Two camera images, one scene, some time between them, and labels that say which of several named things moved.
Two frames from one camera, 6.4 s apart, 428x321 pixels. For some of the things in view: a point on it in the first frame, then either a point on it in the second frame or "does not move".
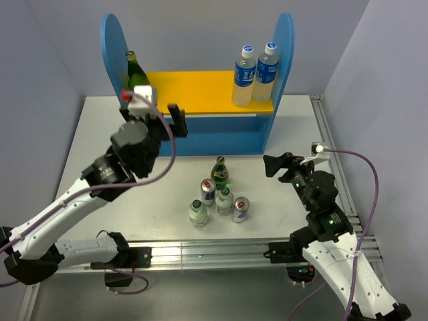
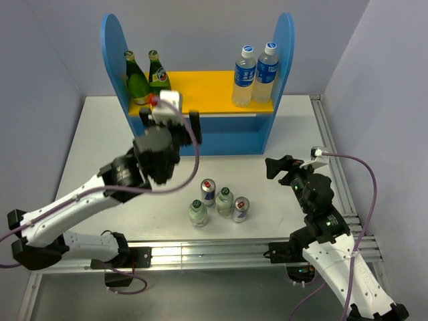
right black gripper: x=272 y=164 does not move
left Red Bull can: x=208 y=186 does not move
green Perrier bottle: x=136 y=75 does not move
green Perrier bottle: x=219 y=173 -> x=158 y=79
